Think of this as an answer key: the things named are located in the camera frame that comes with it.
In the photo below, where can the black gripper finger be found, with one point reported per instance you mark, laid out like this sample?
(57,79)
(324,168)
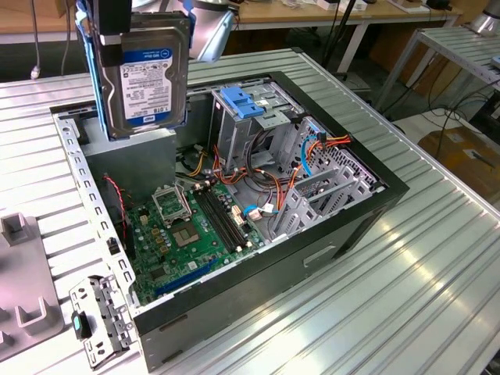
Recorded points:
(114,17)

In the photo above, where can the hard disk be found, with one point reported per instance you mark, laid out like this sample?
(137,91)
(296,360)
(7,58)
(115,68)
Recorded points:
(148,78)

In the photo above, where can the grey metal disk bay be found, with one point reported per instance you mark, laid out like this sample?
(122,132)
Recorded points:
(297,195)

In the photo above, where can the small brown cardboard box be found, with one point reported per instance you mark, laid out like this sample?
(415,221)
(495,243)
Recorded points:
(54,7)

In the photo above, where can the grey power supply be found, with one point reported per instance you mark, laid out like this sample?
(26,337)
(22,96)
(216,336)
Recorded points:
(129,168)

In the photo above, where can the blue plastic drive latch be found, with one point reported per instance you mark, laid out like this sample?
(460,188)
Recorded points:
(242,105)

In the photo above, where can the grey metal drive cage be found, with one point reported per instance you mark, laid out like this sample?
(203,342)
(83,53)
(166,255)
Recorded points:
(230,133)

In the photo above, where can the wooden desk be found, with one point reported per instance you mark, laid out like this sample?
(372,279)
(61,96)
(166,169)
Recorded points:
(293,15)

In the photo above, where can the small white box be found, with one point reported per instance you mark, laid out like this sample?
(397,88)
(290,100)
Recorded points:
(328,4)

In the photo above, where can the black tripod stand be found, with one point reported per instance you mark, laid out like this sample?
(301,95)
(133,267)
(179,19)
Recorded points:
(338,31)

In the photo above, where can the black RAM slot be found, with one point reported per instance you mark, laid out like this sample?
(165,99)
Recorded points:
(226,216)
(215,222)

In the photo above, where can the CPU socket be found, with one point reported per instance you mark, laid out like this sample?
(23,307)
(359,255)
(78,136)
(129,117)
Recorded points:
(183,236)

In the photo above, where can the white motherboard connector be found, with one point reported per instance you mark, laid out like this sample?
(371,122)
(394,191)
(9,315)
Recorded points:
(237,216)

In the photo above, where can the green motherboard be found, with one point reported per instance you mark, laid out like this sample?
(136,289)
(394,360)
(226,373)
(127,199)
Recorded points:
(183,261)

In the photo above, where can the blue expansion slot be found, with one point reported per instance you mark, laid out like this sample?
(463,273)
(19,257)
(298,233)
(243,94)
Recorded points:
(187,278)

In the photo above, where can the grey parts rack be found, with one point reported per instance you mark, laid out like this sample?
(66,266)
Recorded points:
(23,281)

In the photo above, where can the black PC case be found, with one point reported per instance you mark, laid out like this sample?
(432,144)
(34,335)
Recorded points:
(234,297)

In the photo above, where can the black teal latch clip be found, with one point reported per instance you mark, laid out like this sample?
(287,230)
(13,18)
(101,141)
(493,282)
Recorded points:
(77,324)

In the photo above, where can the large brown cardboard box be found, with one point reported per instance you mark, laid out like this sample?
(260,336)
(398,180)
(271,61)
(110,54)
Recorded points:
(465,164)

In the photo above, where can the grey metal slot bracket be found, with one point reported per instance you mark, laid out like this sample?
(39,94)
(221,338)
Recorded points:
(111,308)

